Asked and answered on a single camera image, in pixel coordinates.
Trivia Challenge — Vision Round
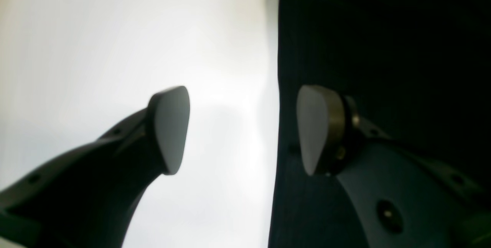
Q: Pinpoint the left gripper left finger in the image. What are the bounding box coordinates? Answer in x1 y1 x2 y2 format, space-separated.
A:
0 86 191 248

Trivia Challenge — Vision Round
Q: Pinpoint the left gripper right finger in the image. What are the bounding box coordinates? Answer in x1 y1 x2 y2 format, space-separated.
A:
296 85 491 248

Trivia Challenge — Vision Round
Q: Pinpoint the black T-shirt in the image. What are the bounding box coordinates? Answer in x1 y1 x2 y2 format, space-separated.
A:
268 0 490 248

